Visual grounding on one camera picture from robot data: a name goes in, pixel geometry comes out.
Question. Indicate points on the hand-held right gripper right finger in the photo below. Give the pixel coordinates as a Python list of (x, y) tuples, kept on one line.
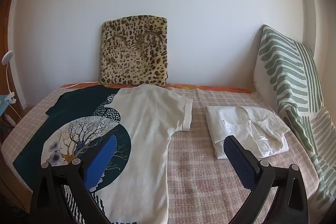
[(237, 158)]

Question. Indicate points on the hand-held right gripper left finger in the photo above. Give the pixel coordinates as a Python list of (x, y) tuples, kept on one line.
[(102, 158)]

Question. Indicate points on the cream and green printed t-shirt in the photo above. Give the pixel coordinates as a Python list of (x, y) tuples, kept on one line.
[(147, 121)]

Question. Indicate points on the pink checked blanket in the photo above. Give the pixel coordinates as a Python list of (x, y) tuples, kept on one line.
[(204, 174)]

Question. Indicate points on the folded white shirt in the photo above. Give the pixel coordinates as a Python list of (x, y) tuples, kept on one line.
[(236, 119)]

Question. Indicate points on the orange patterned bed sheet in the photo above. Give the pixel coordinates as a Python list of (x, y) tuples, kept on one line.
[(223, 88)]

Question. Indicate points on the green striped white pillow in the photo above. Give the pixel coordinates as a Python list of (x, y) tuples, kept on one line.
[(288, 77)]

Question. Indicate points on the leopard print cushion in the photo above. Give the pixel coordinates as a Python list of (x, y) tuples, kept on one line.
[(134, 56)]

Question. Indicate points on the white clip lamp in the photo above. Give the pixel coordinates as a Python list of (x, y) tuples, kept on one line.
[(7, 57)]

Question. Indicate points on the wooden cabinet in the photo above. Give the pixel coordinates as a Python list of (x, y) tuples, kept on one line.
[(5, 37)]

